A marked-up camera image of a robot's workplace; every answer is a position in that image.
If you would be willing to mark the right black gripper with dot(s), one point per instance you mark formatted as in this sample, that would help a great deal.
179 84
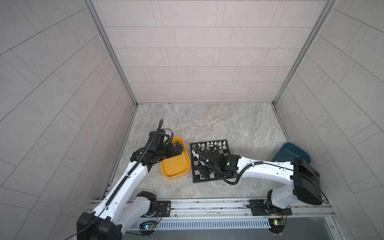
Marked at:
200 168

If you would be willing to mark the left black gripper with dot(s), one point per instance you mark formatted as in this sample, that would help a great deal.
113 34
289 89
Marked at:
171 152

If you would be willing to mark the black white chess board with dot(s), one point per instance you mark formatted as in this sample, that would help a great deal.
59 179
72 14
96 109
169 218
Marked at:
219 146

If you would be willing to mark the yellow plastic tray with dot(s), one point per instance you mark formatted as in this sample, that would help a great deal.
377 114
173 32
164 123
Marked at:
176 166

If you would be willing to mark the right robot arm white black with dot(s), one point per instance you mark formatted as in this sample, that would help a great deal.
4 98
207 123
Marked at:
301 182

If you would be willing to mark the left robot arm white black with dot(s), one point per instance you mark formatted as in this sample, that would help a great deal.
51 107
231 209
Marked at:
111 218

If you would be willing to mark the left controller circuit board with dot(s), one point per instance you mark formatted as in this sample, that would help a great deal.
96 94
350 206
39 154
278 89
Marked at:
147 228

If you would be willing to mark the controller circuit board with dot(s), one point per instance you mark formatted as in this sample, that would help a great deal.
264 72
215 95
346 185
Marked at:
147 228
277 225

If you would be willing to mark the right controller circuit board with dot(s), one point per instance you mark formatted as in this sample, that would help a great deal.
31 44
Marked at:
277 225

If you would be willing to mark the teal plastic bin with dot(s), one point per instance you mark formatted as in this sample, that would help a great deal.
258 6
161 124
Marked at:
289 151

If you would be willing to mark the aluminium mounting rail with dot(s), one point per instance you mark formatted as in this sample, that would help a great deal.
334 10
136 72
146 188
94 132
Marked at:
224 213

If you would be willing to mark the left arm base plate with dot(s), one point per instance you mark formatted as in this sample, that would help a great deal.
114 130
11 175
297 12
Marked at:
162 208

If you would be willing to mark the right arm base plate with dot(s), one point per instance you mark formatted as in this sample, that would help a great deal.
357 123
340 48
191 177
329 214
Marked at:
260 208

